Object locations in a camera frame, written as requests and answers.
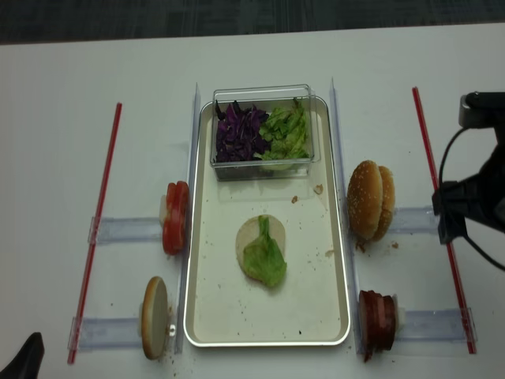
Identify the red tomato slices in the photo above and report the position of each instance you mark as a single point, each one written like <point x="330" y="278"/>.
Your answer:
<point x="173" y="235"/>

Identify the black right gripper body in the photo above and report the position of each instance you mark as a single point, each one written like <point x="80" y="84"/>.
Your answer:
<point x="480" y="197"/>

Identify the upper left clear track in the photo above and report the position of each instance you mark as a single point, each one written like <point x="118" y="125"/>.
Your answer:
<point x="106" y="230"/>

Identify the left red rod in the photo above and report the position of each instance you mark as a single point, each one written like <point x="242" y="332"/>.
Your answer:
<point x="75" y="330"/>

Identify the brown meat patties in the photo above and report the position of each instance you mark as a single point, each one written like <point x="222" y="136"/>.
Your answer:
<point x="378" y="321"/>

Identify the green lettuce pile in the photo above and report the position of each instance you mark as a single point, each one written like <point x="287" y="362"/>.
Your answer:
<point x="283" y="133"/>

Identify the right red rod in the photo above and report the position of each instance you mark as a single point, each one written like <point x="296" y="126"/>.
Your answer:
<point x="464" y="310"/>

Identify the upper right clear track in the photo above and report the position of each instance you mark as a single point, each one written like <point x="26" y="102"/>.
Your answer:
<point x="420" y="220"/>

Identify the sesame bun top rear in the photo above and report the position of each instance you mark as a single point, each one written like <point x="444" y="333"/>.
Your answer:
<point x="388" y="204"/>

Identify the upright bun slice left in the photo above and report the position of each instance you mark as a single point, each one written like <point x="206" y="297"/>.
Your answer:
<point x="155" y="295"/>

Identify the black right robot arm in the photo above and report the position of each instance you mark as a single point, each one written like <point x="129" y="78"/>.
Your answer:
<point x="482" y="110"/>

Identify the clear track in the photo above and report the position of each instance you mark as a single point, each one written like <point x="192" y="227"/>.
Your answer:
<point x="420" y="220"/>
<point x="92" y="333"/>
<point x="435" y="326"/>
<point x="106" y="230"/>

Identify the bun bottom on tray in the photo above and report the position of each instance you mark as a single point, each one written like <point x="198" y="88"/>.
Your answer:
<point x="250" y="233"/>

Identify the clear long rail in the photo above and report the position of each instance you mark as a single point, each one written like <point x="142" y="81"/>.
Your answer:
<point x="183" y="282"/>
<point x="348" y="242"/>

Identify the clear plastic container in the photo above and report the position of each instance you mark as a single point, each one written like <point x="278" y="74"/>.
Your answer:
<point x="266" y="99"/>

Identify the lower right clear track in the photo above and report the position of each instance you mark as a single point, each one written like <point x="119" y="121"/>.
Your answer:
<point x="435" y="326"/>

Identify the white pusher block tomato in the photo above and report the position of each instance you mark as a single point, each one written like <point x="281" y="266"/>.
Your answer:
<point x="162" y="210"/>

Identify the white pusher block patty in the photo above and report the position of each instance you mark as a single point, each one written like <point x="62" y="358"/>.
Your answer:
<point x="400" y="319"/>

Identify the red rod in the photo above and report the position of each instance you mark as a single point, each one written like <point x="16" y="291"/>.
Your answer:
<point x="75" y="330"/>
<point x="464" y="310"/>

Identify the silver metal tray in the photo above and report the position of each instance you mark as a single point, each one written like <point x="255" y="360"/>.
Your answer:
<point x="310" y="307"/>

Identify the sesame bun top front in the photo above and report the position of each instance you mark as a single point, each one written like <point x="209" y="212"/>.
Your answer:
<point x="364" y="199"/>

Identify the green lettuce leaf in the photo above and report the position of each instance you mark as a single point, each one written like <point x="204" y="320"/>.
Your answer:
<point x="264" y="260"/>

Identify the sesame bun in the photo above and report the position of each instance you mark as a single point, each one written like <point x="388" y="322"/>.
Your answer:
<point x="364" y="199"/>
<point x="388" y="204"/>

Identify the left clear long rail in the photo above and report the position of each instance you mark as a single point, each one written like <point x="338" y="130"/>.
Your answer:
<point x="183" y="282"/>

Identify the lower left clear track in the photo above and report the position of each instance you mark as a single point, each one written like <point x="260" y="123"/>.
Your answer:
<point x="92" y="333"/>

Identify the purple shredded cabbage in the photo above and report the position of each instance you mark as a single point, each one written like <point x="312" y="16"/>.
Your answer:
<point x="238" y="135"/>

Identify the right clear long rail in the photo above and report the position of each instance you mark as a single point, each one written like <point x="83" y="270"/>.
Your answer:
<point x="348" y="242"/>

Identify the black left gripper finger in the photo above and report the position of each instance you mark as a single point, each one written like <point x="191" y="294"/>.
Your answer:
<point x="27" y="362"/>

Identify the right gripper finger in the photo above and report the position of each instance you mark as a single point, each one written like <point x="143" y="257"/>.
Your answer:
<point x="451" y="226"/>

